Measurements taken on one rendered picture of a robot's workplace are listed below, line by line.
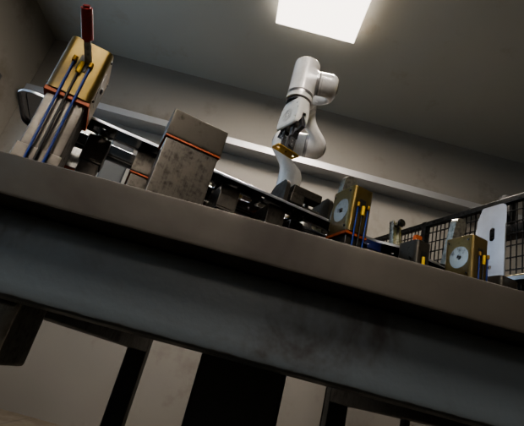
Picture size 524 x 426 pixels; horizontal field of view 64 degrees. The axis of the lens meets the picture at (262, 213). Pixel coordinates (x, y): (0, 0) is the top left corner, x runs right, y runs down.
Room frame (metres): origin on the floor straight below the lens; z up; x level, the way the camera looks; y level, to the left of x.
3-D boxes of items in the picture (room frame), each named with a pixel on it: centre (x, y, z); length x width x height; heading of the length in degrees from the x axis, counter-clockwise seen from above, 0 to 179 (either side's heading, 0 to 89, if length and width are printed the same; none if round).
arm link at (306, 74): (1.11, -0.02, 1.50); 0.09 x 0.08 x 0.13; 83
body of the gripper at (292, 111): (1.12, -0.02, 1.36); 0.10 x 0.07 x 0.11; 31
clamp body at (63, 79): (0.69, 0.40, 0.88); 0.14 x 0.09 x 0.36; 20
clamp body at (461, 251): (1.00, -0.55, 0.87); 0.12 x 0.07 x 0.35; 20
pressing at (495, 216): (1.31, -0.78, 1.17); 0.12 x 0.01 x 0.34; 20
